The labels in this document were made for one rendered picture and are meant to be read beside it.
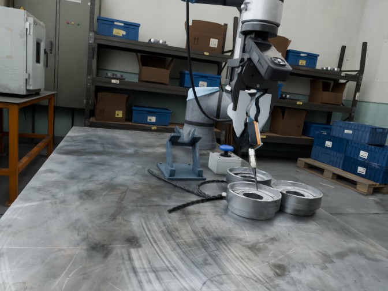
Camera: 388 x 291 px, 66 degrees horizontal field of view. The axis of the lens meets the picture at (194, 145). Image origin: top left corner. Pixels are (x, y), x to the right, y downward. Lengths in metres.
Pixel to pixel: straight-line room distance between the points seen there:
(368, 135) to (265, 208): 3.86
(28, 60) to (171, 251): 2.38
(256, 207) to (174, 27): 4.27
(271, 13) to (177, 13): 4.17
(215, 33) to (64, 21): 1.93
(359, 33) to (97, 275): 6.03
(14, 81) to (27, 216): 2.21
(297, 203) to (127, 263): 0.36
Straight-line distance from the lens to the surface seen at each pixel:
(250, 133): 0.58
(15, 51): 2.70
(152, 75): 4.04
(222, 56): 4.22
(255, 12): 0.60
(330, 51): 5.84
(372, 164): 4.33
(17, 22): 2.71
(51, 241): 0.46
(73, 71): 4.34
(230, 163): 0.82
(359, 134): 4.45
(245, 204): 0.56
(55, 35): 4.42
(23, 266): 0.42
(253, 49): 0.57
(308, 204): 0.64
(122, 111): 4.07
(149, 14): 4.68
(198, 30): 4.24
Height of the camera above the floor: 1.02
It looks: 11 degrees down
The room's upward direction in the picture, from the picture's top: 7 degrees clockwise
